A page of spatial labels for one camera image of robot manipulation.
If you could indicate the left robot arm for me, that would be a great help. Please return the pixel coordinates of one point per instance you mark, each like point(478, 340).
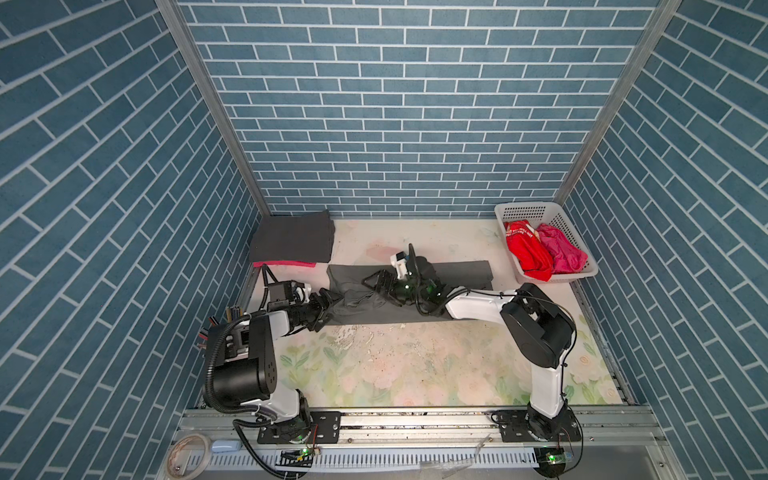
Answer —
point(241, 364)

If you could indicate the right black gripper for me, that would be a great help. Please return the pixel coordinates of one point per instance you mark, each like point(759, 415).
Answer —
point(385, 275)

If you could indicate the white plastic laundry basket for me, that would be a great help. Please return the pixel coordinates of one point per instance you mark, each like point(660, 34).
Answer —
point(552, 214)

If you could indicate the corner aluminium post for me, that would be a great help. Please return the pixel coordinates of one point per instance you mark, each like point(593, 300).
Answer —
point(656, 26)
point(181, 34)

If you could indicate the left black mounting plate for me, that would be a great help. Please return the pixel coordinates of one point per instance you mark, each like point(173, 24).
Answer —
point(313, 428)

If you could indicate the red printed t shirt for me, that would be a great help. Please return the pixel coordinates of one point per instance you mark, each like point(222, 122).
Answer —
point(524, 244)

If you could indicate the roll of clear tape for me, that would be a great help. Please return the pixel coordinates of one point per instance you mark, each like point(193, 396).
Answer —
point(189, 457)

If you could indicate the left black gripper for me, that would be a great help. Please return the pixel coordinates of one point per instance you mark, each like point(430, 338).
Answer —
point(319, 309)

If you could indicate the cup of coloured pencils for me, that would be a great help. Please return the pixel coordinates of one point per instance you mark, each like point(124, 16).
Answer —
point(230, 314)

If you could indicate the black mounting plate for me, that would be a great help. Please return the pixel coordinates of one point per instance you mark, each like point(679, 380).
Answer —
point(313, 428)
point(516, 426)

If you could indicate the right green circuit board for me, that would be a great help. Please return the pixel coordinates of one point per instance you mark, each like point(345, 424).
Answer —
point(551, 463)

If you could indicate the left green circuit board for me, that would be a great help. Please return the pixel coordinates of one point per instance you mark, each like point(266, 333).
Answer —
point(299, 458)

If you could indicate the folded dark grey t shirt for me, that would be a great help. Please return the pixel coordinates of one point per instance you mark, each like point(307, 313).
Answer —
point(308, 238)

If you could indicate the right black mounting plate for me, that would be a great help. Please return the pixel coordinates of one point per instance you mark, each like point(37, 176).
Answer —
point(516, 426)

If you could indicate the right corner aluminium post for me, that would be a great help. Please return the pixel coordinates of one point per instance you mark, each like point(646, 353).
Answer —
point(656, 26)

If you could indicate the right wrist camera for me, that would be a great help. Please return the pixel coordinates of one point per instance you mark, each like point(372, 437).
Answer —
point(399, 262)

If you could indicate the left corner aluminium post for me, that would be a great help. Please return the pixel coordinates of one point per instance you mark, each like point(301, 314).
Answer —
point(181, 34)

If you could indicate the green circuit board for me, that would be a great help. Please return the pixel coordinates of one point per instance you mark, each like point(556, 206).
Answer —
point(299, 458)
point(551, 463)

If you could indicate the white ventilation grille strip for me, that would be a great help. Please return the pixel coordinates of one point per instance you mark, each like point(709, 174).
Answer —
point(355, 460)

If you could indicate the folded pink t shirt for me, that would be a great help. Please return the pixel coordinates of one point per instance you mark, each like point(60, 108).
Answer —
point(258, 264)

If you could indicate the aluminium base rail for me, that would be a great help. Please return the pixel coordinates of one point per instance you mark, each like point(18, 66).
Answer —
point(602, 425)

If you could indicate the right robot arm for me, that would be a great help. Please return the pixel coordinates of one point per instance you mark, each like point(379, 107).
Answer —
point(543, 331)

